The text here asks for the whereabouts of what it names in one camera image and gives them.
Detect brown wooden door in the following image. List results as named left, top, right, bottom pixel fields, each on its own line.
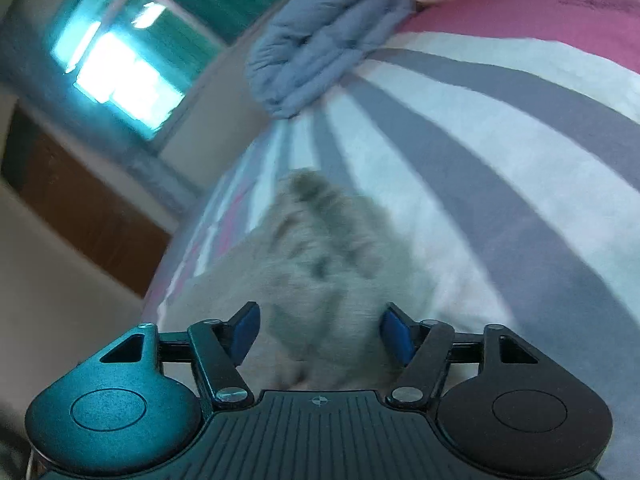
left=1, top=107, right=170, bottom=297

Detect grey left curtain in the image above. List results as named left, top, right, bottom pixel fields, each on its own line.
left=1, top=13, right=202, bottom=214

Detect window with green awning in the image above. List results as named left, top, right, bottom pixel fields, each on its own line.
left=51, top=0, right=281, bottom=142

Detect striped pink grey bedsheet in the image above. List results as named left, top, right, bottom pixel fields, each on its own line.
left=143, top=0, right=639, bottom=479

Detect folded blue comforter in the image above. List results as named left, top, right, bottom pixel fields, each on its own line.
left=246, top=0, right=413, bottom=119

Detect grey fleece pants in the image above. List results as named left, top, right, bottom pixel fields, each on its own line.
left=160, top=170, right=434, bottom=392

